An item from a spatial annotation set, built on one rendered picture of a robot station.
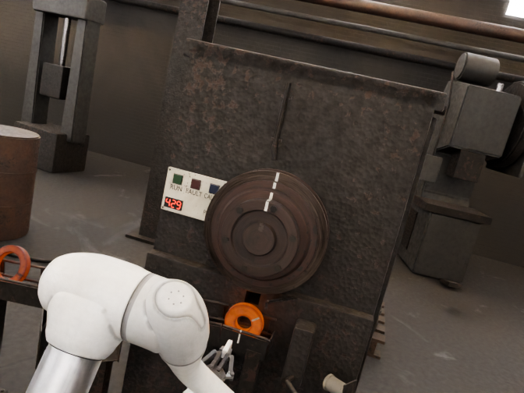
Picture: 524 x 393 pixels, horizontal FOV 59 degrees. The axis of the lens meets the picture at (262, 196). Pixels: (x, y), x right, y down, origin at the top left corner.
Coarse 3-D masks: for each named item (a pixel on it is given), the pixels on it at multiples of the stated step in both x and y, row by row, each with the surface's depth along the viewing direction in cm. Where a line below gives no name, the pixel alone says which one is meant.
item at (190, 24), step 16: (192, 0) 420; (208, 0) 417; (192, 16) 422; (208, 16) 449; (176, 32) 427; (192, 32) 424; (208, 32) 451; (176, 48) 429; (176, 64) 432; (176, 80) 434; (176, 96) 436; (176, 112) 439; (160, 128) 444; (160, 144) 447; (160, 160) 449; (160, 176) 452; (160, 192) 454; (144, 208) 460; (160, 208) 457; (144, 224) 463; (144, 240) 456
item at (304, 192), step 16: (240, 176) 170; (256, 176) 169; (272, 176) 168; (288, 176) 167; (224, 192) 173; (304, 192) 166; (208, 208) 175; (320, 208) 166; (208, 224) 176; (320, 224) 167; (208, 240) 177; (320, 240) 168; (320, 256) 168; (224, 272) 178; (304, 272) 171; (256, 288) 176; (272, 288) 174; (288, 288) 173
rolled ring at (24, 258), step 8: (0, 248) 207; (8, 248) 206; (16, 248) 206; (0, 256) 206; (24, 256) 204; (24, 264) 203; (0, 272) 207; (24, 272) 202; (0, 280) 203; (16, 280) 202
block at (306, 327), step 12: (300, 324) 177; (312, 324) 179; (300, 336) 174; (312, 336) 173; (300, 348) 175; (288, 360) 177; (300, 360) 175; (288, 372) 177; (300, 372) 176; (300, 384) 178
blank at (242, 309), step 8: (240, 304) 181; (248, 304) 181; (232, 312) 181; (240, 312) 180; (248, 312) 180; (256, 312) 179; (232, 320) 182; (256, 320) 180; (240, 328) 183; (248, 328) 183; (256, 328) 180
